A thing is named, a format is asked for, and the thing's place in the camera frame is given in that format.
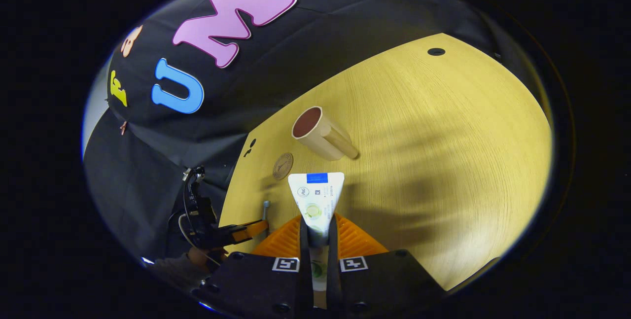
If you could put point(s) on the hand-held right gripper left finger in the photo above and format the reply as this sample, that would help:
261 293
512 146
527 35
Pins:
261 284

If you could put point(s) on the copper cloth clip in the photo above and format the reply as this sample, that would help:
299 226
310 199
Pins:
123 126

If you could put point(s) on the white toothpaste tube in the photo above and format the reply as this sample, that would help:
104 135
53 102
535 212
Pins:
315 200

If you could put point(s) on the pale green toothbrush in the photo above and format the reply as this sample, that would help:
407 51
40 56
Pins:
266 208

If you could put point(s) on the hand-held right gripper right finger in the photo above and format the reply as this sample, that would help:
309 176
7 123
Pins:
384 284

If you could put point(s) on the round brown coaster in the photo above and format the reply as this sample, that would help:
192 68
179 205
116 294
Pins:
283 166

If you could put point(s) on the beige cup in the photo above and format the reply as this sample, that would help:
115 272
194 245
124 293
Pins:
320 136

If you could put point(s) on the black backdrop cloth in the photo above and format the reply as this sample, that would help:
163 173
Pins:
296 53

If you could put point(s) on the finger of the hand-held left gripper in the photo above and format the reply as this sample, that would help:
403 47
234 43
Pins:
244 231

